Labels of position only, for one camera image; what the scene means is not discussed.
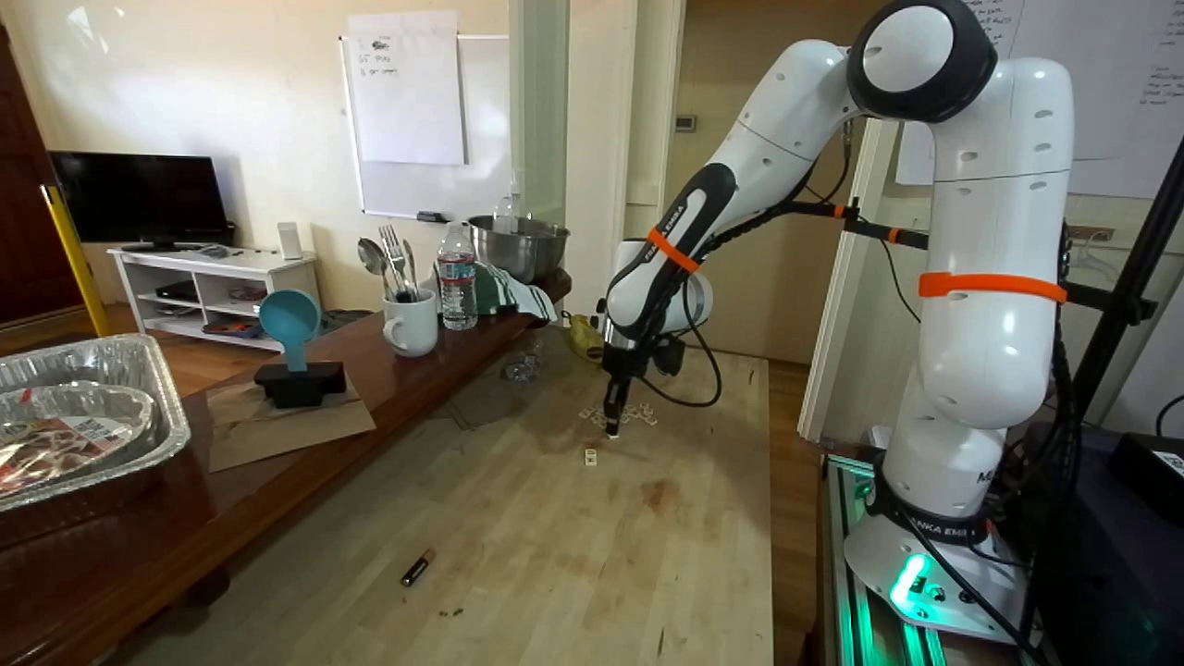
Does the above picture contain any white green striped towel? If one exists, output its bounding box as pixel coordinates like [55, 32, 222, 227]
[472, 261, 568, 329]

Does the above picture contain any white flip chart paper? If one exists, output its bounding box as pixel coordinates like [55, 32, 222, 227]
[344, 10, 470, 170]

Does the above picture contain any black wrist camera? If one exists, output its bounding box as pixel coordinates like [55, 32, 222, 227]
[643, 335, 689, 382]

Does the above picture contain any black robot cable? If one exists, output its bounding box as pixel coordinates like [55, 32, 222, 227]
[627, 281, 729, 413]

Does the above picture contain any black flat television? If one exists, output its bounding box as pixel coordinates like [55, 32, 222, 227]
[49, 148, 241, 251]

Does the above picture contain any dark brown wooden cabinet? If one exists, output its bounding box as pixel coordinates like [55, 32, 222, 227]
[0, 21, 85, 327]

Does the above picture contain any small black marker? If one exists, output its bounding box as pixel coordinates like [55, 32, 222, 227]
[396, 552, 436, 591]

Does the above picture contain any white plastic utensil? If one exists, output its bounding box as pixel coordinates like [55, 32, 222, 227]
[377, 222, 420, 298]

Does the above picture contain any yellow stick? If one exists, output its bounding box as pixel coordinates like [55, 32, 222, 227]
[35, 182, 116, 340]

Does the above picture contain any aluminium foil tray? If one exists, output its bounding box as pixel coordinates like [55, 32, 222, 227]
[0, 329, 195, 518]

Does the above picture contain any black horizontal rod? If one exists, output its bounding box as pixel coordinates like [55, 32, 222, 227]
[788, 197, 1160, 327]

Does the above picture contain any grey robot mount plate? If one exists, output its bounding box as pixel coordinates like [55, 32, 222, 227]
[842, 515, 1036, 647]

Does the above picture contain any brown cardboard sheet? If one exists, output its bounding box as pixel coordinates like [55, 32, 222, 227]
[199, 366, 381, 476]

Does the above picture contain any white door panel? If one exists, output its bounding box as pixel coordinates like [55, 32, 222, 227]
[790, 108, 923, 448]

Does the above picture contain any black stand pole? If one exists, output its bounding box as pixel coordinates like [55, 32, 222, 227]
[1065, 139, 1184, 430]

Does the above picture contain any dark brown wooden table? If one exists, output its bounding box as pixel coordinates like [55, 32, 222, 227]
[0, 261, 577, 666]

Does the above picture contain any green lit aluminium rail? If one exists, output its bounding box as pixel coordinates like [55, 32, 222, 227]
[816, 450, 1052, 666]

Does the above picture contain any white ceramic mug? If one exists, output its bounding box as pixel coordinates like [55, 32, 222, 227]
[381, 287, 444, 361]

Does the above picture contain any orange cable strap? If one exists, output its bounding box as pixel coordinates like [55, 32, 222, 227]
[912, 270, 1071, 309]
[640, 222, 705, 279]

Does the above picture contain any black equipment box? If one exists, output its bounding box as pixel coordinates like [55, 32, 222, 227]
[1022, 423, 1184, 666]

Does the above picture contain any white television shelf unit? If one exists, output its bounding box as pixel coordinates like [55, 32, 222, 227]
[106, 242, 324, 355]

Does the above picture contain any white handwritten wall poster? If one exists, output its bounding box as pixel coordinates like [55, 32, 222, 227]
[893, 0, 1184, 200]

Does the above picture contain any metal spoon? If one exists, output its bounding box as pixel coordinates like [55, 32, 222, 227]
[354, 232, 400, 303]

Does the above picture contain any white whiteboard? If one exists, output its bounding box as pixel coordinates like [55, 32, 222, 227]
[333, 29, 519, 227]

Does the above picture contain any crumpled wrapper red print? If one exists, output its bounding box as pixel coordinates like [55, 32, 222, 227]
[0, 376, 160, 501]

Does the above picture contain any black block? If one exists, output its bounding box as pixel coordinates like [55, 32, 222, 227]
[251, 359, 350, 411]

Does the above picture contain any clear pump dispenser bottle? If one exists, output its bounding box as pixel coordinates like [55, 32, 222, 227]
[492, 186, 524, 242]

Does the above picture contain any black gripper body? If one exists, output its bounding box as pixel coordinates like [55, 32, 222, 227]
[597, 344, 646, 419]

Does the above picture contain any clear plastic water bottle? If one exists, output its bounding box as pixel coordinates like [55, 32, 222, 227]
[434, 218, 482, 332]

